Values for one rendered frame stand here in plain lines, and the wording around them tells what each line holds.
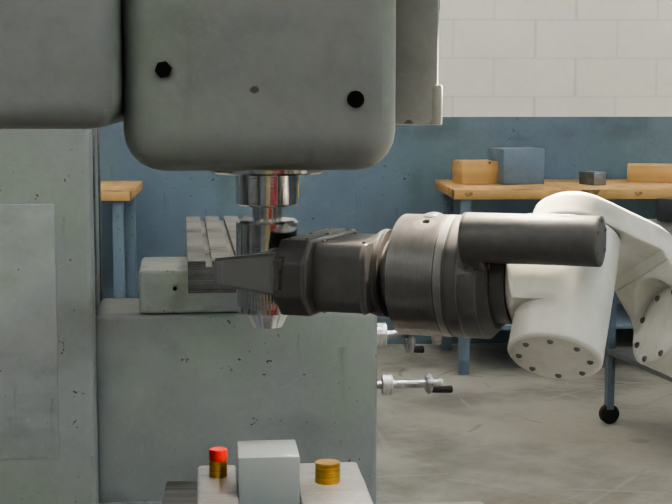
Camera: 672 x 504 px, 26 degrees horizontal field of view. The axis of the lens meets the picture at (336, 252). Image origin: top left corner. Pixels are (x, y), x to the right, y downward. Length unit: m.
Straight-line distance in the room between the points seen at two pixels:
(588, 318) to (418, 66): 0.23
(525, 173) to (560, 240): 6.24
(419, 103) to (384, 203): 6.56
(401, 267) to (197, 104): 0.18
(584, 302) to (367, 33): 0.23
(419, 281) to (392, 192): 6.63
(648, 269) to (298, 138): 0.27
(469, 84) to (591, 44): 0.67
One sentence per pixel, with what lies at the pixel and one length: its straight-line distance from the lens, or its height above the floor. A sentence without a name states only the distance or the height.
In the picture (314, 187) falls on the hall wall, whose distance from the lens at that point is 7.61.
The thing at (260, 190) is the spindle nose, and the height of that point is 1.29.
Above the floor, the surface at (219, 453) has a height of 1.05.
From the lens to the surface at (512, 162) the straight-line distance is 7.17.
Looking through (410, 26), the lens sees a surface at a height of 1.41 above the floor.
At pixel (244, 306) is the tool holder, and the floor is 1.20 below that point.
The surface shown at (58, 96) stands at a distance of 0.98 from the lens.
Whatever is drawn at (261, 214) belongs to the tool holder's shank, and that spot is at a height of 1.27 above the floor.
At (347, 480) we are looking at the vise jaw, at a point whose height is 1.02.
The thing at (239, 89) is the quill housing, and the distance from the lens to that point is 1.00.
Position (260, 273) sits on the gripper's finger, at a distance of 1.07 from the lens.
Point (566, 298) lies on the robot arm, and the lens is 0.99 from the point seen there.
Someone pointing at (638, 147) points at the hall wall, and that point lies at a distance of 7.85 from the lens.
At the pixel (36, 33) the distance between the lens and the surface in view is 0.99.
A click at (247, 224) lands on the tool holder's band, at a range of 1.08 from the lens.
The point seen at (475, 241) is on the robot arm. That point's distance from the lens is 0.98.
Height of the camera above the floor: 1.37
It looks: 7 degrees down
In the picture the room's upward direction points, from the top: straight up
